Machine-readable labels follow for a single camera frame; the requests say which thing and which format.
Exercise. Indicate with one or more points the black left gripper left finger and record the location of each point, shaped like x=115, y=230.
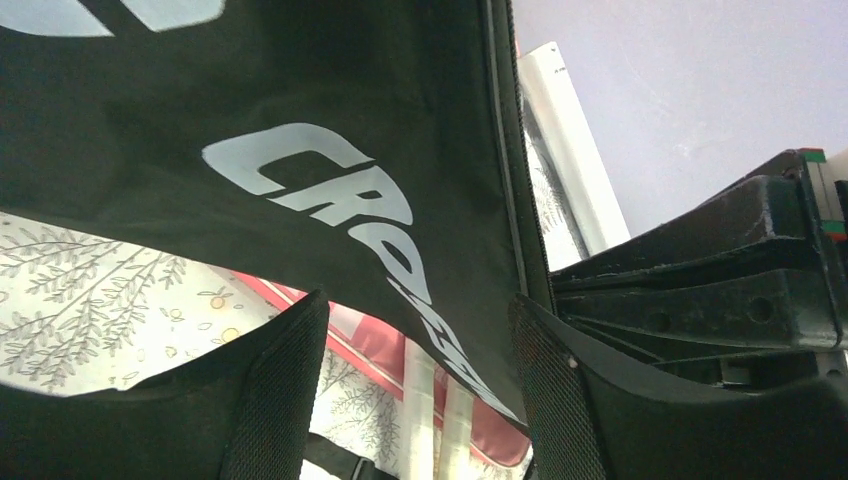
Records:
x=241, y=411

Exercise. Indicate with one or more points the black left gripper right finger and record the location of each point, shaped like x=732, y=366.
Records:
x=596, y=413

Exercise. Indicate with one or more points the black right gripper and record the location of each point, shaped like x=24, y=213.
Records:
x=748, y=291

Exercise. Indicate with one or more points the black Crossway racket bag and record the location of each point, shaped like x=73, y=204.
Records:
x=372, y=149

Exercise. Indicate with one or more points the pink racket white grip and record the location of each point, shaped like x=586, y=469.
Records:
x=416, y=418
x=455, y=444

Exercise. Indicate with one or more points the floral table mat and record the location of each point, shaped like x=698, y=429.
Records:
x=103, y=283

